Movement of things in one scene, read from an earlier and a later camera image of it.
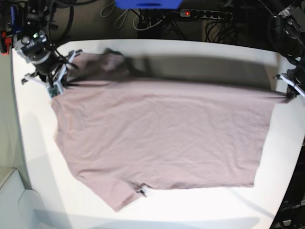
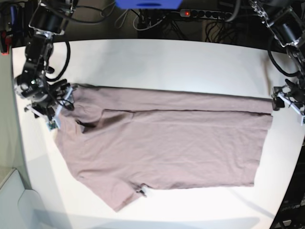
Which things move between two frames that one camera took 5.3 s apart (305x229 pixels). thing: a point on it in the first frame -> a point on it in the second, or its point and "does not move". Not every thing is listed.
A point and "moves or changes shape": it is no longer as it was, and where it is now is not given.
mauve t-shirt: (132, 124) moves or changes shape
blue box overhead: (154, 4) does not move
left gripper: (56, 74) -> (50, 109)
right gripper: (292, 78) -> (295, 98)
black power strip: (222, 15) does not move
